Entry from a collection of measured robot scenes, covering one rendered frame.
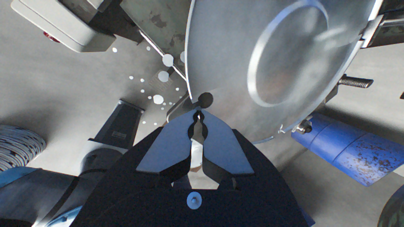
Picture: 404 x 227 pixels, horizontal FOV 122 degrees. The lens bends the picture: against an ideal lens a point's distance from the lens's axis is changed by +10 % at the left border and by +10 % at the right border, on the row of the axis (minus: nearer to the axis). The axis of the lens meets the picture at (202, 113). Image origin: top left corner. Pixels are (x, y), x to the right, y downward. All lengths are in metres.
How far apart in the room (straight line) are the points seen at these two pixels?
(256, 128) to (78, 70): 1.00
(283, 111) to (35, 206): 0.60
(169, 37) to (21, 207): 0.50
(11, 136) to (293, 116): 1.37
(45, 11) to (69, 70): 0.74
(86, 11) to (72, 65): 0.74
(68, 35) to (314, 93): 0.44
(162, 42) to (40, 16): 0.16
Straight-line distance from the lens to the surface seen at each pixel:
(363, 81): 0.38
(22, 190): 0.53
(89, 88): 1.03
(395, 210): 0.51
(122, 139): 0.69
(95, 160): 0.62
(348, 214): 3.45
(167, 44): 0.26
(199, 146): 0.80
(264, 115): 0.22
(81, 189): 0.55
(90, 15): 0.30
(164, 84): 0.76
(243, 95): 0.17
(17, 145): 1.26
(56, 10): 0.31
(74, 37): 0.30
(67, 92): 1.09
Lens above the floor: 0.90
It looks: 55 degrees down
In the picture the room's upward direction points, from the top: 145 degrees clockwise
